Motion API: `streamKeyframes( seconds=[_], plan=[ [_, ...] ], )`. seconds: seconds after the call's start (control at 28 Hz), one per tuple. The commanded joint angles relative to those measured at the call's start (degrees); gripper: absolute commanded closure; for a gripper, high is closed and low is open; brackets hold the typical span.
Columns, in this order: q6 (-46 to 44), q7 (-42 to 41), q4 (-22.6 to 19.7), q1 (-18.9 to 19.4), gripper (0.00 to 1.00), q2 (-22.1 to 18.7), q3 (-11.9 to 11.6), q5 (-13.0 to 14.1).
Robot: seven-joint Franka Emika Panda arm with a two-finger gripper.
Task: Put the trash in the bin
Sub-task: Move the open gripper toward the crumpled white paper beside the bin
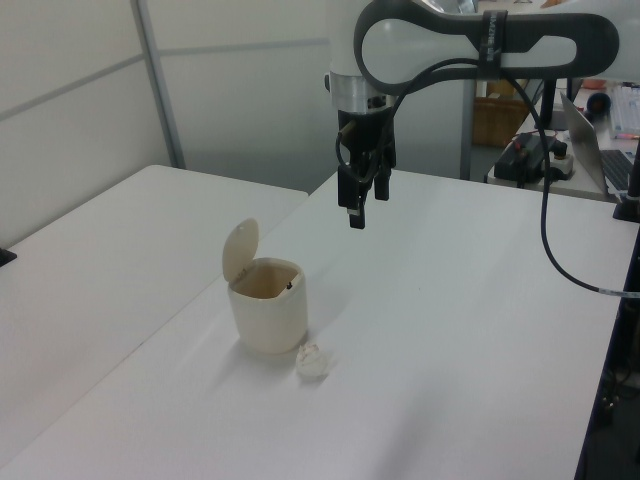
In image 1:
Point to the black electronics box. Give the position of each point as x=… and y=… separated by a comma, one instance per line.
x=517, y=157

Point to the black monitor stand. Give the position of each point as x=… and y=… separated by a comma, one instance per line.
x=550, y=105

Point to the silver laptop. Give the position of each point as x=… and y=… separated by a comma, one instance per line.
x=582, y=135

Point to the small white lidded bin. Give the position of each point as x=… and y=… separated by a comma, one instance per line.
x=270, y=325

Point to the white paper trash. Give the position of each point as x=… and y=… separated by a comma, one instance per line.
x=314, y=361

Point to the emergency stop button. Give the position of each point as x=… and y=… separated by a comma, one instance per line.
x=561, y=159

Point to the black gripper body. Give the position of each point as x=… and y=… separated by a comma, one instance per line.
x=367, y=135

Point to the grey partition corner post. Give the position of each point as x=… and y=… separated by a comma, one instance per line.
x=160, y=85

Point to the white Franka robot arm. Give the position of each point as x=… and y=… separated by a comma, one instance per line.
x=390, y=35

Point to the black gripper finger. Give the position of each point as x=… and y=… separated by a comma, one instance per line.
x=382, y=185
x=350, y=187

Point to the grey background desk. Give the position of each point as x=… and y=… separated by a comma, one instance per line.
x=580, y=185

